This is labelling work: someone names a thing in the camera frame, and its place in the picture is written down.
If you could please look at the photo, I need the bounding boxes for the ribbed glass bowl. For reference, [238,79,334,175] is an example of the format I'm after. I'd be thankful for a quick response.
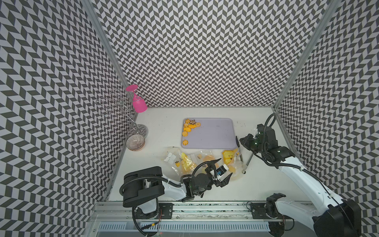
[126,134,146,151]

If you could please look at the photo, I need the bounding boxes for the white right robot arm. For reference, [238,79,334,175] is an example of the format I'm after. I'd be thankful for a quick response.
[239,124,361,237]

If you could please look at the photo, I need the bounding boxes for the steel black-tipped tongs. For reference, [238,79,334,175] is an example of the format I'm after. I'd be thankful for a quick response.
[235,135,255,174]

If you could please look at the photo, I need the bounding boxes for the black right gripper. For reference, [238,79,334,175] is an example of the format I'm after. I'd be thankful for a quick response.
[239,133,266,154]

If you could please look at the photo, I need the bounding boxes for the chrome glass drying rack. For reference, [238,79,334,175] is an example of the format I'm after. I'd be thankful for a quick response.
[95,88,149,138]

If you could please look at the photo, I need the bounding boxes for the clear resealable bag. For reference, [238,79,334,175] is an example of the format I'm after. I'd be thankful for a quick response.
[222,147,247,181]

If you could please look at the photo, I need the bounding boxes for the clear printed bag pile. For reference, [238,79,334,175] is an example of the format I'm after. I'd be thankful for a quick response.
[162,147,216,175]

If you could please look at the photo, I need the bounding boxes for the lilac plastic tray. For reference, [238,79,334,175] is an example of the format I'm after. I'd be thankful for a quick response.
[181,118,237,150]

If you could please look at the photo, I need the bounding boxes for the pink upside-down wine glass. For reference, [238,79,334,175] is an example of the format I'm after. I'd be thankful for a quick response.
[125,85,148,113]

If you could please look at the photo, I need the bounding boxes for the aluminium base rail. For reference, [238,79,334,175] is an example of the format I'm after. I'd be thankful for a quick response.
[88,201,338,223]

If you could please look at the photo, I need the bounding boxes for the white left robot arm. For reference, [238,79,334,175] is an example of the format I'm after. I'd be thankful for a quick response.
[119,159,233,215]

